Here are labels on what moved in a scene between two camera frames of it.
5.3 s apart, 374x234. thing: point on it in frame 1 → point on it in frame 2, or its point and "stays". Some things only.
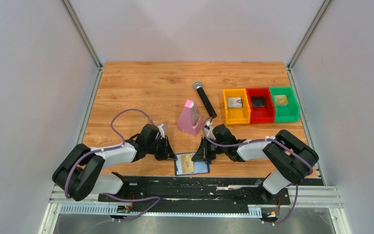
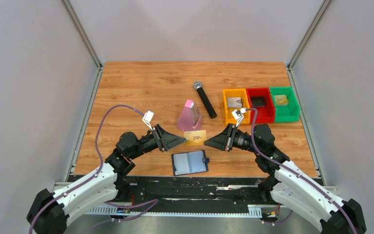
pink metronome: (189, 121) stays
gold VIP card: (187, 164) → (195, 138)
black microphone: (198, 86) stays
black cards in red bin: (258, 101) stays
